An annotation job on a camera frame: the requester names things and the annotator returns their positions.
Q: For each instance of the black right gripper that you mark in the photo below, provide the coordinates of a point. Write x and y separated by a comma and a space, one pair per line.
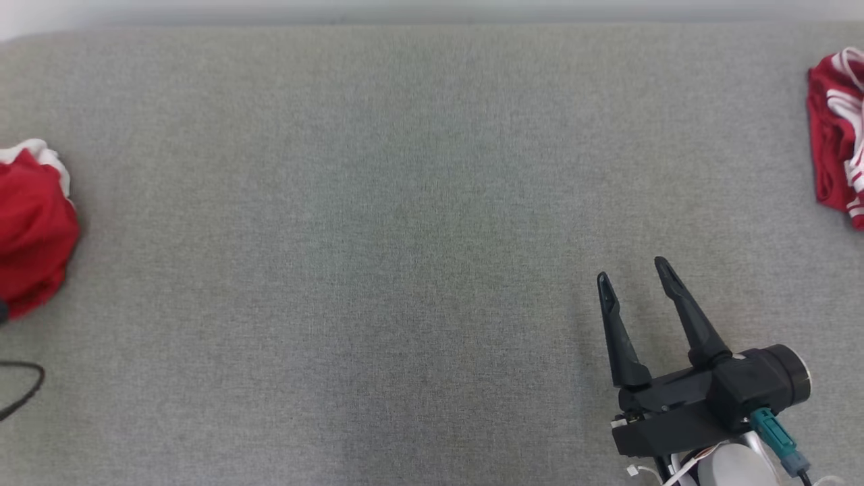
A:
668, 418

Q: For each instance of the red basketball jersey white sleeves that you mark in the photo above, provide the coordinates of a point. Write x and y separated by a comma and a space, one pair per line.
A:
837, 135

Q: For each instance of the red shorts white stripe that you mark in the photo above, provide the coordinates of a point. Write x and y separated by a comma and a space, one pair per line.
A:
34, 229

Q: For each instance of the grey fabric sofa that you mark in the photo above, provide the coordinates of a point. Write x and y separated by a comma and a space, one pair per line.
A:
337, 236

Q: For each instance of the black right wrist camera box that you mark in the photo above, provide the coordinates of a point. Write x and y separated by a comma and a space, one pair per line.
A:
739, 391

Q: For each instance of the teal right camera connector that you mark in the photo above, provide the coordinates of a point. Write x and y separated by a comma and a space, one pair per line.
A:
776, 439

